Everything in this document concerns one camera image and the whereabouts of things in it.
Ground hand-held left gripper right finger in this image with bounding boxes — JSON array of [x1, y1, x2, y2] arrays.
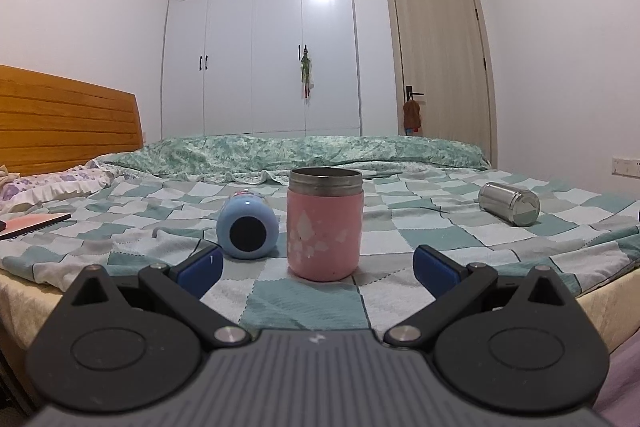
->
[[384, 244, 576, 350]]

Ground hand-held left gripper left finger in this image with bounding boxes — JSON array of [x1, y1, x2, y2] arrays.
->
[[65, 243, 252, 351]]

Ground blue cup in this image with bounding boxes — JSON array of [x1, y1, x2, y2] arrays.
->
[[216, 190, 279, 261]]

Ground stainless steel cup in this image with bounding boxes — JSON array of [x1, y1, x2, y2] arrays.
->
[[477, 181, 542, 228]]

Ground pink cup with steel rim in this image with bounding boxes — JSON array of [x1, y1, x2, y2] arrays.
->
[[286, 167, 363, 283]]

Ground green checked blanket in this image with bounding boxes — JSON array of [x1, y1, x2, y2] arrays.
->
[[0, 169, 640, 333]]

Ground brown hanging bag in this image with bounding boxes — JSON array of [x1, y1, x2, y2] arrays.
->
[[402, 99, 423, 136]]

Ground green floral quilt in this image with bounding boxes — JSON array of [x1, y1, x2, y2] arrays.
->
[[101, 134, 492, 186]]

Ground purple floral pillow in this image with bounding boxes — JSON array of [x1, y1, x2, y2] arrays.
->
[[0, 163, 117, 214]]

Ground pink tablet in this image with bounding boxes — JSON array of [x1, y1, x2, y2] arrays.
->
[[0, 212, 72, 242]]

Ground beige bed mattress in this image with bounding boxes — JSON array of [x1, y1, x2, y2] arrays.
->
[[0, 264, 640, 358]]

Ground wooden headboard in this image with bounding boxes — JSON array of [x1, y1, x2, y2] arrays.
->
[[0, 64, 145, 178]]

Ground beige wooden door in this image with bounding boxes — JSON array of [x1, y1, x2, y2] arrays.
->
[[384, 0, 499, 169]]

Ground white wardrobe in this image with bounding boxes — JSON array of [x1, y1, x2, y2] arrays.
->
[[160, 0, 362, 139]]

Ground green hanging ornament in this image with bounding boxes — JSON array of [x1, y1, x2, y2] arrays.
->
[[298, 46, 315, 100]]

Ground white wall socket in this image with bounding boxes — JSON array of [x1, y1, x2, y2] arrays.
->
[[612, 156, 640, 180]]

